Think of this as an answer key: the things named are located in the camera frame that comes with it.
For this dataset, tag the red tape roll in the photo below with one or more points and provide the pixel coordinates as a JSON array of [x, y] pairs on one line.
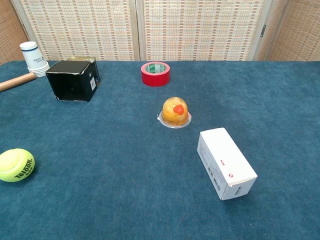
[[155, 80]]

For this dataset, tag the wooden rolling stick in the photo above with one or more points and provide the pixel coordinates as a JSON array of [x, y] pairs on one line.
[[15, 82]]

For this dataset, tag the white plastic bottle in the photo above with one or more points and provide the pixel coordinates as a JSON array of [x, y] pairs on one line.
[[33, 58]]

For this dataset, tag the fruit jelly cup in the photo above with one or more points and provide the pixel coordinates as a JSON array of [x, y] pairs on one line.
[[172, 110]]

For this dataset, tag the white rectangular carton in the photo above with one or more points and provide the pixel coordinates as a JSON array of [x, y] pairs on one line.
[[225, 155]]

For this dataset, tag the woven folding screen panel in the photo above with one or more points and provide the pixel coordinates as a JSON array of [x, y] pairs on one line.
[[200, 27], [80, 27], [295, 30], [10, 32]]

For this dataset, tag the black screen hinge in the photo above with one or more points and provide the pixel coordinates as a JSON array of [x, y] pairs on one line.
[[263, 30]]

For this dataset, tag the yellow tennis ball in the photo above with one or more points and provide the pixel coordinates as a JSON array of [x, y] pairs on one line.
[[15, 165]]

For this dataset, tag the black open cardboard box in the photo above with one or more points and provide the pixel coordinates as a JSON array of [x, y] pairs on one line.
[[72, 85]]

